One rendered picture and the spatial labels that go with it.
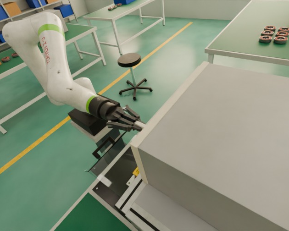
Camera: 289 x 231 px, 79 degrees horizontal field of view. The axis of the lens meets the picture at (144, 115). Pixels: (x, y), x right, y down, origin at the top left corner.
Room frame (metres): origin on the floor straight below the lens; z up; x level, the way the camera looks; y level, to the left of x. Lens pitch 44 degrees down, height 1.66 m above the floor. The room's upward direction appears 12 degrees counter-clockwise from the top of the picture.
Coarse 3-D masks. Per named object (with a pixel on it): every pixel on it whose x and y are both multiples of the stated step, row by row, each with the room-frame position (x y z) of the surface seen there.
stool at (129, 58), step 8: (120, 56) 2.46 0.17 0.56; (128, 56) 2.40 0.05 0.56; (136, 56) 2.35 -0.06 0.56; (120, 64) 2.25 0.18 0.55; (128, 64) 2.19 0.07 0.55; (136, 64) 2.21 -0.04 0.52; (144, 80) 2.50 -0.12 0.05; (128, 88) 2.34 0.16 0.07; (136, 88) 2.32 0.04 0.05; (144, 88) 2.26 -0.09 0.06
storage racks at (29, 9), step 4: (60, 0) 7.08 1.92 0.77; (0, 4) 5.91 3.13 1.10; (40, 4) 6.60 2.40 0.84; (48, 4) 6.76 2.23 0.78; (4, 8) 5.90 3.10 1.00; (28, 8) 6.75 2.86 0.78; (32, 8) 6.61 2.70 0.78; (36, 8) 6.47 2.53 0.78; (72, 8) 7.31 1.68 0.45; (24, 12) 6.20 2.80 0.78; (8, 16) 5.91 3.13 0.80; (12, 16) 5.95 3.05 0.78; (68, 16) 7.12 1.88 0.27; (76, 16) 7.33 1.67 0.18; (0, 20) 5.75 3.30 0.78; (4, 20) 5.77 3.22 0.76; (12, 20) 5.91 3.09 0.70; (76, 20) 7.32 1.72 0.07; (0, 44) 5.46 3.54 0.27
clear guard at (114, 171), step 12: (120, 144) 0.47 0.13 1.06; (108, 156) 0.42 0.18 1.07; (120, 156) 0.41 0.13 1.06; (132, 156) 0.40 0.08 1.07; (96, 168) 0.38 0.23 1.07; (108, 168) 0.37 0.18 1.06; (120, 168) 0.36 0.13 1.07; (132, 168) 0.35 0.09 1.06; (108, 180) 0.32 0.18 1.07; (120, 180) 0.31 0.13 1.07; (132, 180) 0.30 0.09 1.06; (120, 192) 0.27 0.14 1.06
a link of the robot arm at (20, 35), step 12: (12, 24) 0.98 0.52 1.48; (24, 24) 0.98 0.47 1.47; (12, 36) 0.94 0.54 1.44; (24, 36) 0.95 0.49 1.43; (36, 36) 0.97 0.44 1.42; (12, 48) 0.96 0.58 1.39; (24, 48) 0.95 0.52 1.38; (36, 48) 0.99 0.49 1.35; (24, 60) 0.96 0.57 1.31; (36, 60) 0.97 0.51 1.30; (36, 72) 0.96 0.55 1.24; (48, 96) 0.97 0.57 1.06
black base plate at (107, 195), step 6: (96, 186) 0.46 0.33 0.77; (102, 186) 0.45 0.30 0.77; (96, 192) 0.43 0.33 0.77; (102, 192) 0.42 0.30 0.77; (108, 192) 0.41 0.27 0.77; (114, 192) 0.41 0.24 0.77; (102, 198) 0.39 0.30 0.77; (108, 198) 0.38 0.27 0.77; (114, 198) 0.37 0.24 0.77; (114, 204) 0.35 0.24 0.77
